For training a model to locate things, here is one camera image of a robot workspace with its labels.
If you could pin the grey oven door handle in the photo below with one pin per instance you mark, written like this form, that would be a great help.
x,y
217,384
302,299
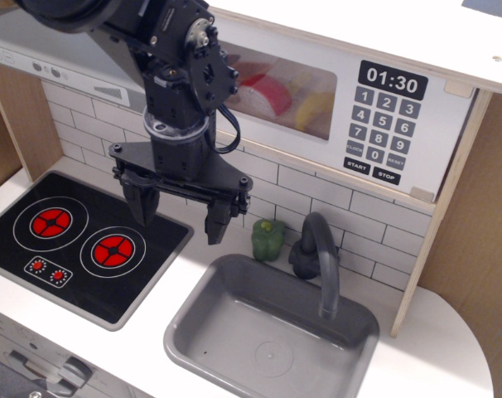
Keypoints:
x,y
63,381

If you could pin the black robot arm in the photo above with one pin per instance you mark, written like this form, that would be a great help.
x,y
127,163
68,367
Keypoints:
x,y
187,80

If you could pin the green toy bell pepper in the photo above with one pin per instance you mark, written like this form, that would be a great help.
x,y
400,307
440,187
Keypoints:
x,y
267,238

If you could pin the grey toy sink basin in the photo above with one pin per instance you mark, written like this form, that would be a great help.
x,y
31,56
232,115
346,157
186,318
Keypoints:
x,y
256,331

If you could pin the red white toy food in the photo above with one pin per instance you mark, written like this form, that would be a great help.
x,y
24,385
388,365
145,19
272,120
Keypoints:
x,y
259,93

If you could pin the black toy stove top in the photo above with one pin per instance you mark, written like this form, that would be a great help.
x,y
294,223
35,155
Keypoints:
x,y
80,248

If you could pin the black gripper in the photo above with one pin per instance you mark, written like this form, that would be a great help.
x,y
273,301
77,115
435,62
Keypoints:
x,y
189,169

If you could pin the grey range hood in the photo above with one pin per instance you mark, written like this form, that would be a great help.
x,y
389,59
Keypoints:
x,y
87,62

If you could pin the grey toy faucet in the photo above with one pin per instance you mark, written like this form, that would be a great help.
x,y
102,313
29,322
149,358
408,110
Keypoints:
x,y
315,255

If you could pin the white wooden top shelf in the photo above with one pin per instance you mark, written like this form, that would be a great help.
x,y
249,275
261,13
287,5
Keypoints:
x,y
460,38

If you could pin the wooden side panel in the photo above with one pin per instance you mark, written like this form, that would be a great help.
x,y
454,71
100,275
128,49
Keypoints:
x,y
456,167

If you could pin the white toy microwave door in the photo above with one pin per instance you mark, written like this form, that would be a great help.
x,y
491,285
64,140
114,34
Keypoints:
x,y
391,125

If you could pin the yellow toy food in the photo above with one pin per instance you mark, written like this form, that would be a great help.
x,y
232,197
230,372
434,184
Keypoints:
x,y
313,113

